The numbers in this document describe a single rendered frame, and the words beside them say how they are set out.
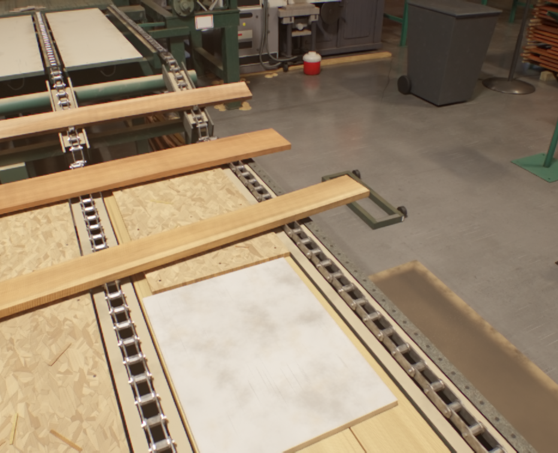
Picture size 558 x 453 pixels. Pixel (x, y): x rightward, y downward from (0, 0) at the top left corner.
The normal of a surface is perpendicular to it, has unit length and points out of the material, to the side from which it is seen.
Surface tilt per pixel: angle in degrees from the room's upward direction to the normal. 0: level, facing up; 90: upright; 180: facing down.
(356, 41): 90
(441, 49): 94
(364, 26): 90
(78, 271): 0
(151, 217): 0
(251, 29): 90
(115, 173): 0
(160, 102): 22
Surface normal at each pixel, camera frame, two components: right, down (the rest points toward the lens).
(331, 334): 0.00, -0.83
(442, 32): -0.90, 0.29
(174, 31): 0.43, 0.50
